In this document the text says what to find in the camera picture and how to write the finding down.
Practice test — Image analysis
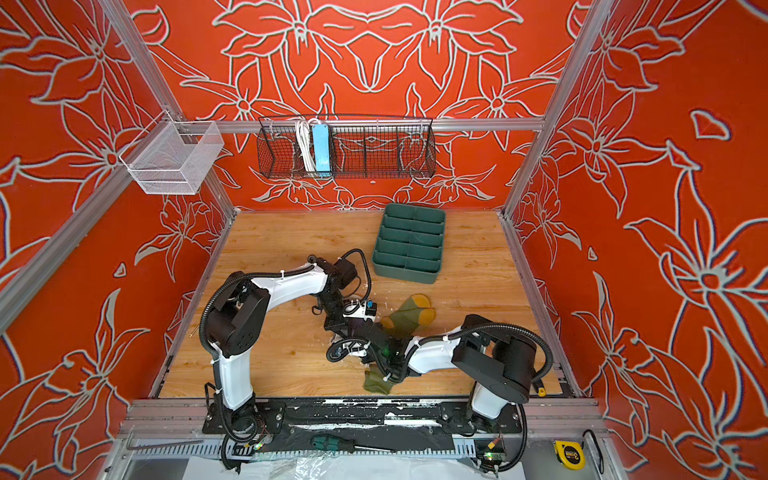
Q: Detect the green striped sock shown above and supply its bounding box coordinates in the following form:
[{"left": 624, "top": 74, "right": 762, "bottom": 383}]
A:
[{"left": 363, "top": 293, "right": 436, "bottom": 395}]

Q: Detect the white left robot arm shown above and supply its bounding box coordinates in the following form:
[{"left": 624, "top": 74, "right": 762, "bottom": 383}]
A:
[{"left": 199, "top": 255, "right": 377, "bottom": 442}]

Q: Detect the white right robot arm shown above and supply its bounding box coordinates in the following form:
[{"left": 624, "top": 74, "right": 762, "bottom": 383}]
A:
[{"left": 362, "top": 314, "right": 554, "bottom": 420}]

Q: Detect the green compartment tray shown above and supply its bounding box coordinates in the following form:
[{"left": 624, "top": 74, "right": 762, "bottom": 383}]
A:
[{"left": 372, "top": 203, "right": 446, "bottom": 284}]

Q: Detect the light blue box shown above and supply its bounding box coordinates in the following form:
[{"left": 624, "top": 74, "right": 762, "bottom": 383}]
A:
[{"left": 312, "top": 123, "right": 331, "bottom": 177}]

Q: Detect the yellow tape measure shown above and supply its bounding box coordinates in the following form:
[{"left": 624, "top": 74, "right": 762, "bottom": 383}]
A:
[{"left": 554, "top": 440, "right": 586, "bottom": 471}]

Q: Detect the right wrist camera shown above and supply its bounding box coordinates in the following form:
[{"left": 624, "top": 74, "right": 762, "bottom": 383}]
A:
[{"left": 326, "top": 338, "right": 368, "bottom": 363}]

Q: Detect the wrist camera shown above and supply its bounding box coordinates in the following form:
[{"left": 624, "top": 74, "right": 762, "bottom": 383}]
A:
[
  {"left": 342, "top": 299, "right": 378, "bottom": 321},
  {"left": 326, "top": 338, "right": 368, "bottom": 363}
]

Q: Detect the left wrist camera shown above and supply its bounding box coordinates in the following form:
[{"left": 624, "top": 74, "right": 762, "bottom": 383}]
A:
[{"left": 342, "top": 299, "right": 378, "bottom": 321}]

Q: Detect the green handled screwdriver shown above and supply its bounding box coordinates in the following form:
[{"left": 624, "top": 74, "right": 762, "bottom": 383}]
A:
[{"left": 311, "top": 435, "right": 394, "bottom": 453}]

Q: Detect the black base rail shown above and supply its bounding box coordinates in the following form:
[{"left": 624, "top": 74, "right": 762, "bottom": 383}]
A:
[{"left": 226, "top": 396, "right": 522, "bottom": 461}]

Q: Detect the black wire wall basket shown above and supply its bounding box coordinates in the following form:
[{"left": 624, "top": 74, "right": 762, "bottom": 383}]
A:
[{"left": 256, "top": 114, "right": 437, "bottom": 180}]

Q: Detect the white cable bundle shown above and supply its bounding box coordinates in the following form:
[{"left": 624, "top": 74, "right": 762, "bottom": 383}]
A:
[{"left": 295, "top": 118, "right": 319, "bottom": 175}]

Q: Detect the clear plastic wall bin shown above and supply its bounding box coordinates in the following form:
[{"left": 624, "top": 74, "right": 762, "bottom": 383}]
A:
[{"left": 119, "top": 121, "right": 224, "bottom": 195}]

